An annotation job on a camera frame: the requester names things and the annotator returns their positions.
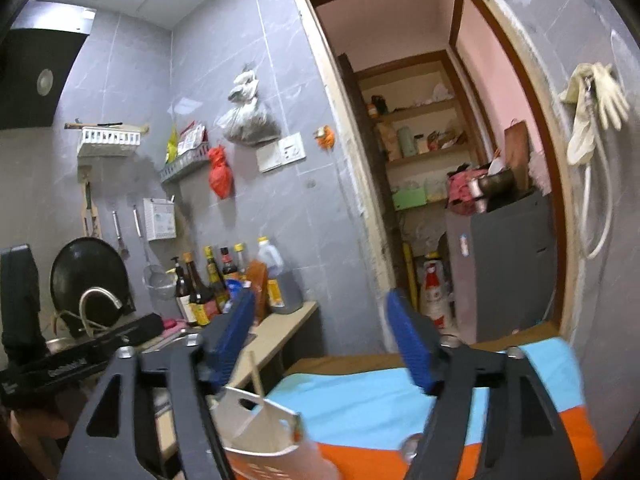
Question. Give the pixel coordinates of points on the striped blanket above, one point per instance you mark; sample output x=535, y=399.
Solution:
x=380, y=405

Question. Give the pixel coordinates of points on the yellow label sauce bottle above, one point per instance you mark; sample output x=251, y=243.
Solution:
x=216, y=282
x=198, y=295

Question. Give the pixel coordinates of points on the yellow cap clear bottle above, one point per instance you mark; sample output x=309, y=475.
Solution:
x=241, y=259

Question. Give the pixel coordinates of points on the white utensil caddy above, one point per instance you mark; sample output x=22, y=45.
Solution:
x=270, y=440

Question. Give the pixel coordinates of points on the wooden door frame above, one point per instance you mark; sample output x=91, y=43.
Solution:
x=345, y=160

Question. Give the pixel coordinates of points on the orange seasoning packet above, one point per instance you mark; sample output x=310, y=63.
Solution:
x=259, y=280

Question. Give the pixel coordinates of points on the white wall socket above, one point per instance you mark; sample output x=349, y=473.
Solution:
x=292, y=149

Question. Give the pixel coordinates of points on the grey washing machine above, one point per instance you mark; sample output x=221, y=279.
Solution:
x=505, y=270

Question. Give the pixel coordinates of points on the wooden chopstick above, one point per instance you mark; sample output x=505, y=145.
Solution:
x=256, y=372

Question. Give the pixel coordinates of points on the brown wooden board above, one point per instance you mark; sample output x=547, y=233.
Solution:
x=517, y=152

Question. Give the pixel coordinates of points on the black wok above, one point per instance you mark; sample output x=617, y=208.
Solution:
x=92, y=270

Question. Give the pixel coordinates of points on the yellow roll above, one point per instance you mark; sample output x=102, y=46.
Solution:
x=410, y=275

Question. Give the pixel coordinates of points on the green box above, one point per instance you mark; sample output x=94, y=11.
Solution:
x=409, y=198

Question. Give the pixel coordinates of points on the white wall utensil holder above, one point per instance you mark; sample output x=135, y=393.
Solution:
x=160, y=220

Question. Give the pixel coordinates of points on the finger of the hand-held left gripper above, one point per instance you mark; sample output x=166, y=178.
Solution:
x=142, y=327

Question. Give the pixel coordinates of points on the chrome faucet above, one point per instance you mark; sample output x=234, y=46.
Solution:
x=100, y=300

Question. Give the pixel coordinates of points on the pink cloth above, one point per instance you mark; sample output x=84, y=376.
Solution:
x=461, y=185

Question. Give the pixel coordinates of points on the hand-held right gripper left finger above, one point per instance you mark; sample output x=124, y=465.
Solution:
x=234, y=330

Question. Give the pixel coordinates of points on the clear bag of dried goods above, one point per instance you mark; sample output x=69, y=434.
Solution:
x=250, y=117

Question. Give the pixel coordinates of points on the person's left hand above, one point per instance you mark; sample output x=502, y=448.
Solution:
x=35, y=427

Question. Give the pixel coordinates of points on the pink sponge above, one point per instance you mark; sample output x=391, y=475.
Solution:
x=172, y=326

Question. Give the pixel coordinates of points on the beige kitchen counter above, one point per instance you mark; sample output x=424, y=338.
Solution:
x=285, y=327

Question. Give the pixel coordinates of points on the cooking oil jug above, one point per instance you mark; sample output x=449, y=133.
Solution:
x=277, y=280

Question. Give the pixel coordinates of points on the white wall basket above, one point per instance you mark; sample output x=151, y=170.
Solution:
x=110, y=142

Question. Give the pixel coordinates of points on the metal wall shelf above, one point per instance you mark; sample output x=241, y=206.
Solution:
x=185, y=166

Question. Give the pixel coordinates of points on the red snack packet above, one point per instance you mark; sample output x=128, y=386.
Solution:
x=192, y=137

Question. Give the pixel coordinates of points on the green jar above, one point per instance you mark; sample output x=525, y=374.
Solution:
x=405, y=142

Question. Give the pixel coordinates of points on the cream rubber glove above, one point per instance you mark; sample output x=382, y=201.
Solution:
x=580, y=130
x=610, y=92

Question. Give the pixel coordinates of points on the red plastic bag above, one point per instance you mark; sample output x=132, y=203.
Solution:
x=220, y=172

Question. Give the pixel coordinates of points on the wooden shelf unit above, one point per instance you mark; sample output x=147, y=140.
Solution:
x=425, y=110

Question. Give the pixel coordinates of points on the brown door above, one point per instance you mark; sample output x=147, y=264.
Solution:
x=365, y=175

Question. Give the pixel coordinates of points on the black range hood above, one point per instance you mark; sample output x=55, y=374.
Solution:
x=35, y=80

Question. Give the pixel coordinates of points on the red cap sauce bottle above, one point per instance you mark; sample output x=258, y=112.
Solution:
x=229, y=262

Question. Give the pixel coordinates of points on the large metal spoon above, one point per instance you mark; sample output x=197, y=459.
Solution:
x=412, y=447

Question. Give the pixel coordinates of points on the orange wall hook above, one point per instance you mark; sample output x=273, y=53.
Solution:
x=325, y=137

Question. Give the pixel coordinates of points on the metal peeler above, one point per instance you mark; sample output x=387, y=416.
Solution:
x=119, y=235

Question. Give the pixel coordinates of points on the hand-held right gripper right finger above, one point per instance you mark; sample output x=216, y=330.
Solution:
x=407, y=345

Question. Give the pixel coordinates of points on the metal bowl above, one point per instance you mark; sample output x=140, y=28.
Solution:
x=495, y=183

